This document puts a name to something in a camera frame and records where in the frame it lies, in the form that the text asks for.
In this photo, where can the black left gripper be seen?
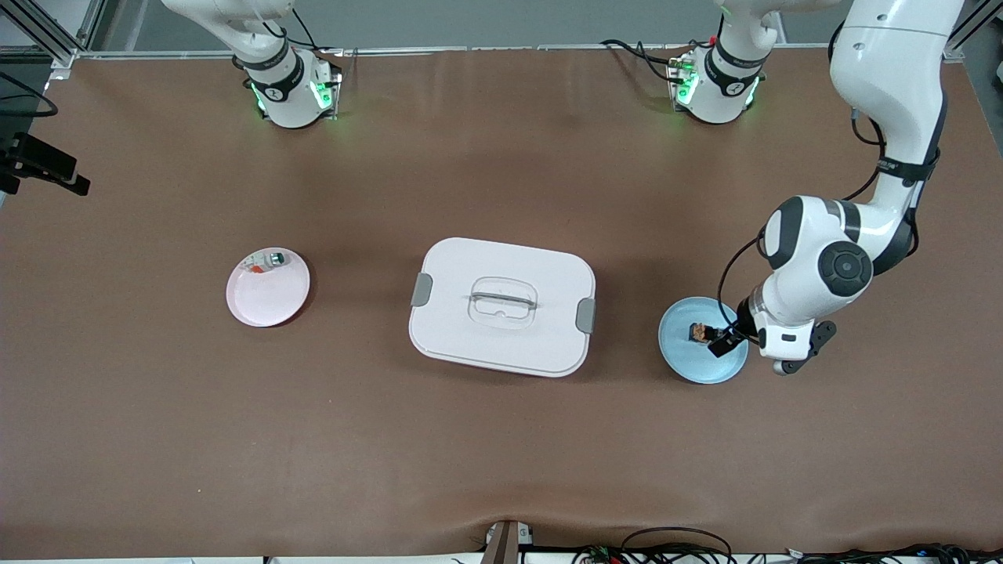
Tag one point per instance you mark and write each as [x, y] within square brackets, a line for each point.
[725, 340]

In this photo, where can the orange push button switch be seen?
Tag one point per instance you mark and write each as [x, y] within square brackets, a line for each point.
[700, 333]

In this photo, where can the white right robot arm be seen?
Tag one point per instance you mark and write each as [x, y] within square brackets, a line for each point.
[286, 86]

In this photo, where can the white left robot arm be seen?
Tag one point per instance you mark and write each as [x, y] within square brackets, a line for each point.
[815, 258]

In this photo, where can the grey box latch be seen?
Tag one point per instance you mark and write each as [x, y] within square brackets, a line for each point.
[586, 316]
[421, 290]

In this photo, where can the white lidded storage box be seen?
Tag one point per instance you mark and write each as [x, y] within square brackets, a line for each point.
[501, 345]

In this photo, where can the light blue round plate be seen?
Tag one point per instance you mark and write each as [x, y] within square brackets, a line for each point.
[693, 364]

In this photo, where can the pink round plate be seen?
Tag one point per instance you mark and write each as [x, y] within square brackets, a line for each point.
[266, 301]

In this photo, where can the aluminium frame post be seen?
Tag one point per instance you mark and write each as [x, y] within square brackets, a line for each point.
[972, 31]
[55, 39]

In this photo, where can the green push button switch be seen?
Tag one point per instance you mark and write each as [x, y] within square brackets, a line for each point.
[266, 261]

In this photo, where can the small metal table bracket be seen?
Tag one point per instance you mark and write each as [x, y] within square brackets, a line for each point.
[505, 544]

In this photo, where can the table rear edge rail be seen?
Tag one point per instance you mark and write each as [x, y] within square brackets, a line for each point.
[509, 49]

